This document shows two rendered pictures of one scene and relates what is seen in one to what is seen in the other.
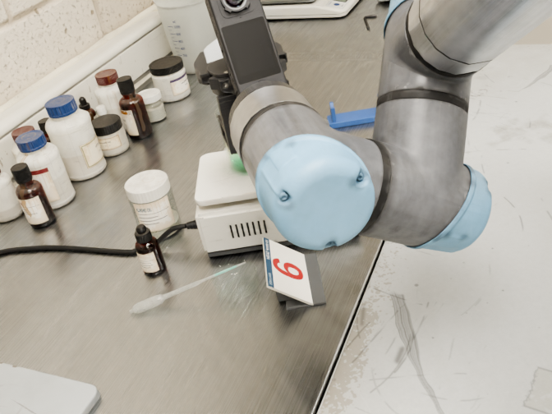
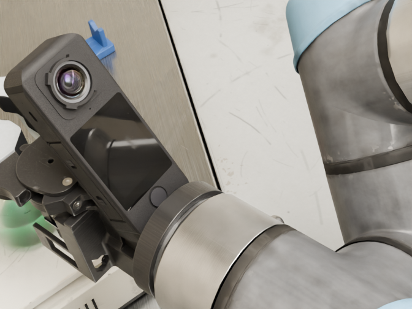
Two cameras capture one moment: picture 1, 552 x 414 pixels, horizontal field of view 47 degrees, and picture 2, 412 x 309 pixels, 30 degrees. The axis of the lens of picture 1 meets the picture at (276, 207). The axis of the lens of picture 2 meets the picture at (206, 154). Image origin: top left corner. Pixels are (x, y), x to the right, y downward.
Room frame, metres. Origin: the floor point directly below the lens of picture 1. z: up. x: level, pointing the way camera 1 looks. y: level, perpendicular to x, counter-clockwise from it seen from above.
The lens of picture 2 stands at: (0.29, 0.11, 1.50)
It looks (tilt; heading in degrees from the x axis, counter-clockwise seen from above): 49 degrees down; 326
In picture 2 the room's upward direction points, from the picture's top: 10 degrees counter-clockwise
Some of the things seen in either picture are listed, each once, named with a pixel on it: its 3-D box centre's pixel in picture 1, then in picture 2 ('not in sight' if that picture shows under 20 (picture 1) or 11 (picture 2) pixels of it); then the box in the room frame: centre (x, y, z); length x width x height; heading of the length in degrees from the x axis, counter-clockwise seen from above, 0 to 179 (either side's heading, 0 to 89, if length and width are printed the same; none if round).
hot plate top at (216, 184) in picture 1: (243, 172); (24, 241); (0.71, 0.03, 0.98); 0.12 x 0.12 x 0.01; 86
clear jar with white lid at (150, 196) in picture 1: (154, 205); not in sight; (0.74, 0.16, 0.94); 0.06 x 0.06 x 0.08
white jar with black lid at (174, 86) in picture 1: (170, 79); not in sight; (1.21, 0.16, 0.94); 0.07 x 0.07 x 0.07
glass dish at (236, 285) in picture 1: (236, 281); not in sight; (0.58, 0.06, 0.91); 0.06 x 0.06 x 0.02
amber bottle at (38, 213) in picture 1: (30, 195); not in sight; (0.83, 0.35, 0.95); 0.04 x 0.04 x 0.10
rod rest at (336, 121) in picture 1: (356, 110); (70, 53); (0.95, -0.16, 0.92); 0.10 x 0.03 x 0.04; 86
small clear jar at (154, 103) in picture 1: (151, 105); not in sight; (1.12, 0.19, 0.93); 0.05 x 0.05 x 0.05
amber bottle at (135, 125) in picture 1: (132, 107); not in sight; (1.06, 0.21, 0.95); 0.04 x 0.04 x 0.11
